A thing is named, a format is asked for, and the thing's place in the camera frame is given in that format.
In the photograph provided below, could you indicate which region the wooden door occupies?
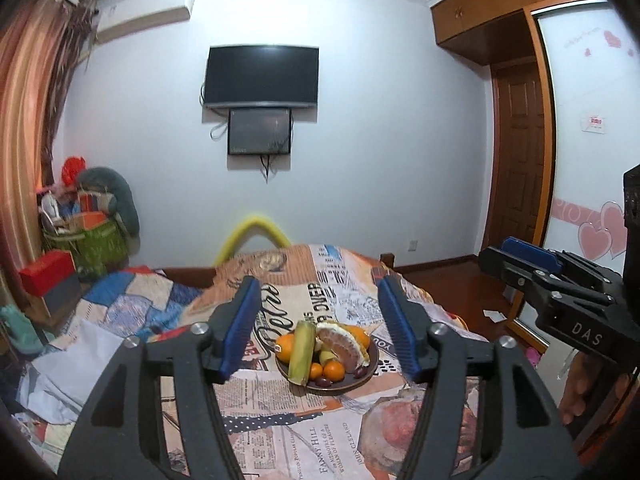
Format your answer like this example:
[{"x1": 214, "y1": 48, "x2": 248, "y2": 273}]
[{"x1": 484, "y1": 63, "x2": 544, "y2": 246}]

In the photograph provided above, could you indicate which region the yellow sugarcane piece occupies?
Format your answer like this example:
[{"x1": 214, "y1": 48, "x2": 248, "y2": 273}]
[{"x1": 319, "y1": 350, "x2": 337, "y2": 366}]

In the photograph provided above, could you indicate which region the wall mounted television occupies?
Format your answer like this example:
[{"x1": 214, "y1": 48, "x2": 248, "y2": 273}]
[{"x1": 203, "y1": 44, "x2": 320, "y2": 108}]

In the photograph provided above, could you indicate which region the dark purple plate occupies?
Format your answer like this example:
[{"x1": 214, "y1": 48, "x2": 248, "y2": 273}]
[{"x1": 273, "y1": 333, "x2": 378, "y2": 394}]

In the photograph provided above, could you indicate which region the striped orange curtain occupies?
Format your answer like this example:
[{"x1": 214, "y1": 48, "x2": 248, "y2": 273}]
[{"x1": 1, "y1": 0, "x2": 96, "y2": 308}]

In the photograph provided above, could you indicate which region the white air conditioner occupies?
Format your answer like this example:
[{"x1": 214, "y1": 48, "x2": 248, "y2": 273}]
[{"x1": 96, "y1": 0, "x2": 194, "y2": 44}]

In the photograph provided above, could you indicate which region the newspaper print tablecloth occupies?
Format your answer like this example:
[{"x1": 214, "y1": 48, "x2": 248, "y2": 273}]
[{"x1": 159, "y1": 242, "x2": 492, "y2": 480}]

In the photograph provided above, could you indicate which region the green sugarcane piece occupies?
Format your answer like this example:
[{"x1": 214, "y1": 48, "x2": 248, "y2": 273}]
[{"x1": 288, "y1": 321, "x2": 316, "y2": 387}]

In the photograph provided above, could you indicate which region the dark red jujube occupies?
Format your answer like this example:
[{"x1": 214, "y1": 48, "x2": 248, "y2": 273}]
[{"x1": 314, "y1": 376, "x2": 332, "y2": 388}]

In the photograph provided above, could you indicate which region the patchwork quilt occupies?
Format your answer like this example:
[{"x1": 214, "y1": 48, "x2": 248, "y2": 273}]
[{"x1": 11, "y1": 271, "x2": 203, "y2": 470}]

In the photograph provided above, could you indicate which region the wooden overhead cabinet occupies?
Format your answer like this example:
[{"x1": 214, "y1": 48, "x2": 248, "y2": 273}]
[{"x1": 432, "y1": 0, "x2": 575, "y2": 66}]

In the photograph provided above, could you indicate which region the small mandarin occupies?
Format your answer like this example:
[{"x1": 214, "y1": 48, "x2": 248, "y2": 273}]
[
  {"x1": 322, "y1": 361, "x2": 346, "y2": 382},
  {"x1": 308, "y1": 362, "x2": 323, "y2": 380}
]

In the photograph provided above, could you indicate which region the large orange with sticker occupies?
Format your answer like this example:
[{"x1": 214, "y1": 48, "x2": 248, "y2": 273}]
[{"x1": 345, "y1": 325, "x2": 370, "y2": 350}]

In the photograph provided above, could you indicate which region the person's right hand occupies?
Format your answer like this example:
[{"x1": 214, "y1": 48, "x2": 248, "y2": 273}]
[{"x1": 559, "y1": 352, "x2": 606, "y2": 426}]

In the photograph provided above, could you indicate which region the grey plush pillow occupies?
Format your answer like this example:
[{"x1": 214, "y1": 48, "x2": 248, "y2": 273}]
[{"x1": 76, "y1": 167, "x2": 140, "y2": 238}]

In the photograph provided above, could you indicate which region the red plastic bag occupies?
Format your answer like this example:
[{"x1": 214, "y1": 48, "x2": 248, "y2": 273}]
[{"x1": 61, "y1": 156, "x2": 87, "y2": 188}]

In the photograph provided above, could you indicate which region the peeled pomelo segment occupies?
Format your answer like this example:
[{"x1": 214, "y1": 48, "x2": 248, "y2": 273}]
[{"x1": 316, "y1": 322, "x2": 370, "y2": 373}]

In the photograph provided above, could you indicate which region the yellow foam tube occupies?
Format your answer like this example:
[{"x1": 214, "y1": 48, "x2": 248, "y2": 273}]
[{"x1": 213, "y1": 214, "x2": 292, "y2": 266}]

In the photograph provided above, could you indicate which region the red gift box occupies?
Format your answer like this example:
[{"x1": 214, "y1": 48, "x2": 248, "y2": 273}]
[{"x1": 18, "y1": 249, "x2": 76, "y2": 297}]

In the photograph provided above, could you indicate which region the small wall monitor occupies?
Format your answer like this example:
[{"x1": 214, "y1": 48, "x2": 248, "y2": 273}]
[{"x1": 228, "y1": 108, "x2": 293, "y2": 156}]

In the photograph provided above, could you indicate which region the white sliding wardrobe door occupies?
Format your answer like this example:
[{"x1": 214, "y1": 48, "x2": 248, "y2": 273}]
[{"x1": 534, "y1": 1, "x2": 639, "y2": 272}]

